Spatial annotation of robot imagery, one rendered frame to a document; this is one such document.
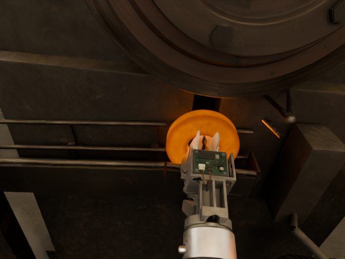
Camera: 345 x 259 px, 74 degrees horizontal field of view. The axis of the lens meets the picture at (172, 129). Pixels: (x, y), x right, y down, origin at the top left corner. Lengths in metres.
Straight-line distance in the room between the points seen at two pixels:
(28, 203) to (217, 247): 1.23
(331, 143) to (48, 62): 0.59
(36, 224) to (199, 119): 1.07
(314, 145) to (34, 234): 1.19
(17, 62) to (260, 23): 0.48
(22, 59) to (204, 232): 0.49
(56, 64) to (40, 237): 0.93
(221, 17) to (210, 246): 0.28
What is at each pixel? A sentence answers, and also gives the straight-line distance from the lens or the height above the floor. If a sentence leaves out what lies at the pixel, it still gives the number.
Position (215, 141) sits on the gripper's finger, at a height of 0.79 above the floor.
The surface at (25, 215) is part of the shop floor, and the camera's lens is 1.42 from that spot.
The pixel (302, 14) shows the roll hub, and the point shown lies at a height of 1.02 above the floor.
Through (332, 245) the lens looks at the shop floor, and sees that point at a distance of 1.50.
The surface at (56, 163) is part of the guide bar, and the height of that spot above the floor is 0.69.
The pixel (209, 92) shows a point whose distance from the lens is 0.40.
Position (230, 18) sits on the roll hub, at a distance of 0.28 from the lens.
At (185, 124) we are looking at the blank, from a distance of 0.46.
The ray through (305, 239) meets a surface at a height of 0.60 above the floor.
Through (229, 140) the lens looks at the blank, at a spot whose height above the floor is 0.77.
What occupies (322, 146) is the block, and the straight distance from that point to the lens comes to 0.53.
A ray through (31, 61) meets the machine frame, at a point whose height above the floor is 0.87.
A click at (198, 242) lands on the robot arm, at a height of 0.76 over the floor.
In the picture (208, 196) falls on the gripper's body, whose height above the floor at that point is 0.77.
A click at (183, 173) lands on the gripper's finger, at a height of 0.74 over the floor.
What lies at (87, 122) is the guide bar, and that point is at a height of 0.74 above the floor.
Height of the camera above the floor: 1.05
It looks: 34 degrees down
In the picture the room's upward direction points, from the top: 6 degrees clockwise
